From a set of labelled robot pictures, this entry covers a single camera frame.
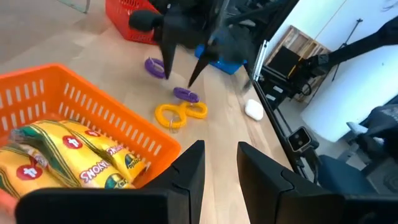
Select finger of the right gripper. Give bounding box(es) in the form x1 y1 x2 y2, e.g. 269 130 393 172
160 29 177 80
187 51 218 89

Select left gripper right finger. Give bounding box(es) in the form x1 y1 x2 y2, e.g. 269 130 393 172
238 141 346 224

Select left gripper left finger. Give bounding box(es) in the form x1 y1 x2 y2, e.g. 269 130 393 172
143 139 206 224

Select blue plastic basket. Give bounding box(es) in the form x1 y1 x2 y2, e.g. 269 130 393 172
194 29 249 76

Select purple coil wrist keychain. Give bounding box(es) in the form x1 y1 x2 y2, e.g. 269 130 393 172
173 86 200 103
144 57 167 80

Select yellow coil wrist keychain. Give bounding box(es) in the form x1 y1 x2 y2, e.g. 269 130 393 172
182 101 208 119
154 103 187 134

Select red plastic basket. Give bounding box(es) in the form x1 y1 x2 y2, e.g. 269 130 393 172
104 0 162 45

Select yellow snack bag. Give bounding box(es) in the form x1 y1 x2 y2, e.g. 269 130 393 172
62 119 147 184

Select orange plastic basket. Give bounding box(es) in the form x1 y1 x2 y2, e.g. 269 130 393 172
0 63 183 206

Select yellow snack packets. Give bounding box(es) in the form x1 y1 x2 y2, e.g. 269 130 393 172
9 123 136 190

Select yellow crayon box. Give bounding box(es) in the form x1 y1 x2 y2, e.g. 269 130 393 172
0 144 65 200

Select white earbuds case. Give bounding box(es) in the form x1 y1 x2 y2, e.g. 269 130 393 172
244 98 264 121

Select black box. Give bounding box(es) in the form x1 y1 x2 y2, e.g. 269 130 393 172
267 45 302 75

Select dark blue chair seat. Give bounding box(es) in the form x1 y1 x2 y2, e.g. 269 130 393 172
317 154 379 195

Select green perforated metal shelf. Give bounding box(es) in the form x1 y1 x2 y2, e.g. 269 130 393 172
55 0 91 14

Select wooden crate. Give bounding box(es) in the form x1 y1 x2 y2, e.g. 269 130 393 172
264 24 332 103

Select black tripod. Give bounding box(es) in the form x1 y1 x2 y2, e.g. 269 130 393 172
331 17 364 82

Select black table-level camera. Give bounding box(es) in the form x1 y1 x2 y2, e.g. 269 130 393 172
287 126 313 153

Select black aluminium table frame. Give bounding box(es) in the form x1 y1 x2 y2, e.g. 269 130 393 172
242 0 321 184

